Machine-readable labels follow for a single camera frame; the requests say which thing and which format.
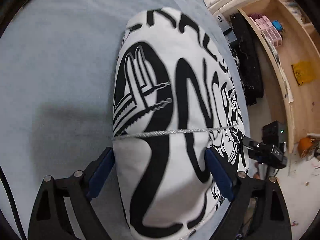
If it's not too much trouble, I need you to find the white cardboard box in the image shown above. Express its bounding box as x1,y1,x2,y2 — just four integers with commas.
214,11,232,31

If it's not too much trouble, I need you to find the black clothing pile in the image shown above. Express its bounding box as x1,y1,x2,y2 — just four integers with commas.
230,12,265,106

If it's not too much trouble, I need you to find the yellow cloth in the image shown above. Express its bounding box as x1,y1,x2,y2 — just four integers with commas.
291,61,318,86

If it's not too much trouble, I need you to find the wooden shelf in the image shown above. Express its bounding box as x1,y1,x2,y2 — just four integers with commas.
237,0,320,153

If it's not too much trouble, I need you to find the orange item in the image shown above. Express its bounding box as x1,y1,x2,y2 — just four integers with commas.
299,136,317,156

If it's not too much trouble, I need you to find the stack of pink boxes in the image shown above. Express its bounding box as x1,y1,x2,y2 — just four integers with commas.
252,15,283,46

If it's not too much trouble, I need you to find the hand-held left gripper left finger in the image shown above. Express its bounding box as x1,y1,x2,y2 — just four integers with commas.
27,146,115,240

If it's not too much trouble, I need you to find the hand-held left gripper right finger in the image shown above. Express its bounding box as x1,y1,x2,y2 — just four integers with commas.
204,149,293,240

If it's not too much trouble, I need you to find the black and white printed jacket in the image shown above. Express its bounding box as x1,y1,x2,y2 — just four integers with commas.
111,7,250,239

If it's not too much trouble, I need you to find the blue bed sheet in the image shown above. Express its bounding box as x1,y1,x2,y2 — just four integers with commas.
0,0,252,240

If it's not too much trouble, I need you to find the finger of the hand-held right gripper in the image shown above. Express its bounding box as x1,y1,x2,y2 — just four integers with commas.
242,136,265,160

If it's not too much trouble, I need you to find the black cable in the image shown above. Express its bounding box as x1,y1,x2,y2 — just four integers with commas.
0,167,27,240

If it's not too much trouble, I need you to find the black electronic box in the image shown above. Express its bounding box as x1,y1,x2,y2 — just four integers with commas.
262,121,287,146

